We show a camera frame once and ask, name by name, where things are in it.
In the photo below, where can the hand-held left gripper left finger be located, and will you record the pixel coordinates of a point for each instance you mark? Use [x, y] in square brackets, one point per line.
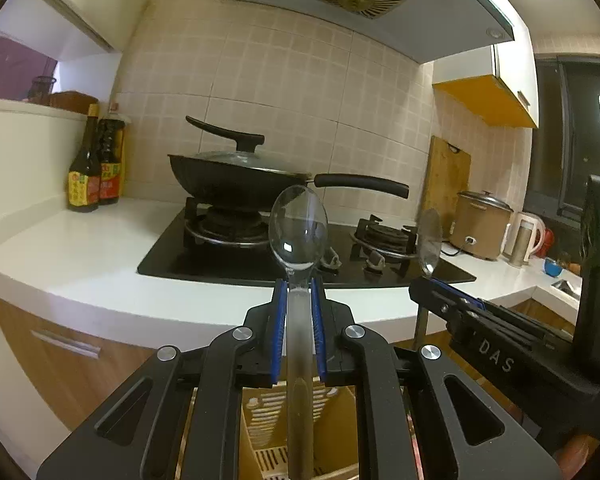
[279, 330]

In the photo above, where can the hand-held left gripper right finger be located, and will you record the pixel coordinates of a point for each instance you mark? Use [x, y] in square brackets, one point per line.
[318, 330]

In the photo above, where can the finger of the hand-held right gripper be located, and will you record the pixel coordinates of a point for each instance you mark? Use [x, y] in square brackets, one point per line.
[465, 296]
[437, 305]

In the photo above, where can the clear plastic spoon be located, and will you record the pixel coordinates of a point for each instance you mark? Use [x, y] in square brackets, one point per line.
[297, 230]
[429, 240]

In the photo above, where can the beige plastic utensil basket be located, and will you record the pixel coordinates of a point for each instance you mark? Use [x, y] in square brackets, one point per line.
[265, 420]

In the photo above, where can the beige rice cooker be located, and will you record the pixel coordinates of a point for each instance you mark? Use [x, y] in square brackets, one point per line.
[480, 225]

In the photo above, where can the white electric kettle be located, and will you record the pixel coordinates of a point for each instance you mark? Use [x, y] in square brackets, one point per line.
[522, 240]

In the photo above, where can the steel sink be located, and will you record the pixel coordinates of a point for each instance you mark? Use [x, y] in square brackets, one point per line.
[565, 287]

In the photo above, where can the blue bowl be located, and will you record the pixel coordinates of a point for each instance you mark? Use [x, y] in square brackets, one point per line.
[553, 267]

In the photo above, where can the red container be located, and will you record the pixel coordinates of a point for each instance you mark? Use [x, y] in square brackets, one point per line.
[548, 245]

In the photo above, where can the black gas stove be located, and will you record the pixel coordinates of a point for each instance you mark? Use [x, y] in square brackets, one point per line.
[205, 260]

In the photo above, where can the wooden cutting board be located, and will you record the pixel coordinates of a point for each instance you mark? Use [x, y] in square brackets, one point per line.
[447, 180]

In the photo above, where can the black wok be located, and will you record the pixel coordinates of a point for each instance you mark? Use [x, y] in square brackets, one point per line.
[230, 182]

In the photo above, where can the dark window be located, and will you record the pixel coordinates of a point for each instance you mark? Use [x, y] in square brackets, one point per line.
[570, 135]

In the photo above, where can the wooden base cabinet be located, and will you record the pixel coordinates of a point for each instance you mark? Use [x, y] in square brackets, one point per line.
[55, 380]

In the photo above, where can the wide dark sauce bottle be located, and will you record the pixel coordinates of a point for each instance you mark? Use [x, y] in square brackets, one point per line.
[111, 170]

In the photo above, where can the slim dark soy sauce bottle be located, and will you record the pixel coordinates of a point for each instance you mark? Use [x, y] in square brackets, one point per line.
[83, 180]

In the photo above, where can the white range hood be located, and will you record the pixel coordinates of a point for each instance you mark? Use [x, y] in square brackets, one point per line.
[430, 15]

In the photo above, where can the brown wooden box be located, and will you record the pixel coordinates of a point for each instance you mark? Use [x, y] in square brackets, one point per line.
[72, 101]

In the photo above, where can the white and yellow wall cabinet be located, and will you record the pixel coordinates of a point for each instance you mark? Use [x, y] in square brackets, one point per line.
[515, 60]

